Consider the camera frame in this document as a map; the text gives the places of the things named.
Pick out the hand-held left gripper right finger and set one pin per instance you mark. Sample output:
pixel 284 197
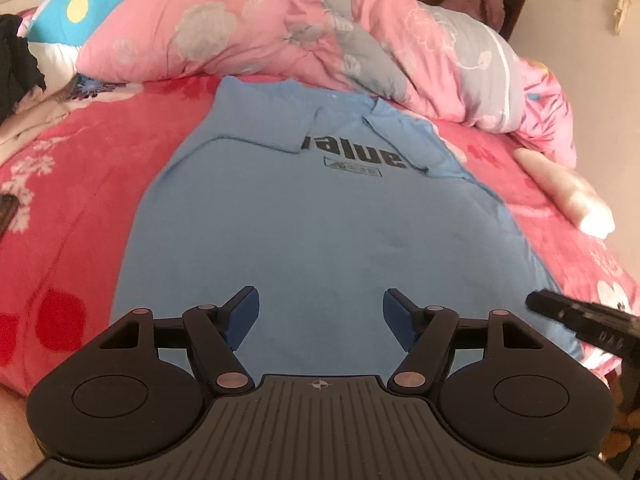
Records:
pixel 400 317

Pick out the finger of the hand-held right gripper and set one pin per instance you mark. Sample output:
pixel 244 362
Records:
pixel 552 306

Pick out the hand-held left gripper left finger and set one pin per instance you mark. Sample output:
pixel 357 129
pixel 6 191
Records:
pixel 242 317

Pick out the blue printed t-shirt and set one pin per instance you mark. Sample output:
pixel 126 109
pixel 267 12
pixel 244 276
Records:
pixel 300 220

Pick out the cream folded towel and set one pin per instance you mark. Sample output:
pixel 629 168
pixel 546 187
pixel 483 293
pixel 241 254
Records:
pixel 575 195

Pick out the red floral blanket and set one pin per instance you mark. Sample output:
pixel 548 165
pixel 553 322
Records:
pixel 75 235

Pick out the black smartphone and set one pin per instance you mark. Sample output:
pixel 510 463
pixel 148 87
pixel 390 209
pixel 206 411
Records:
pixel 6 212

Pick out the beige cloth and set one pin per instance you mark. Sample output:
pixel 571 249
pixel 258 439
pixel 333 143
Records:
pixel 25 130

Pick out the pink floral quilt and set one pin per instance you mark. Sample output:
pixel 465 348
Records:
pixel 250 25

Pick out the white pillow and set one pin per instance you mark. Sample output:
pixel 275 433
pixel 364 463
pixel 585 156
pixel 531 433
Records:
pixel 52 60

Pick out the black garment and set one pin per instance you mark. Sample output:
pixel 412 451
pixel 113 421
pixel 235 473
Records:
pixel 15 70

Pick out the blue printed bedding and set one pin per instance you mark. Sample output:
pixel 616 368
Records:
pixel 100 5

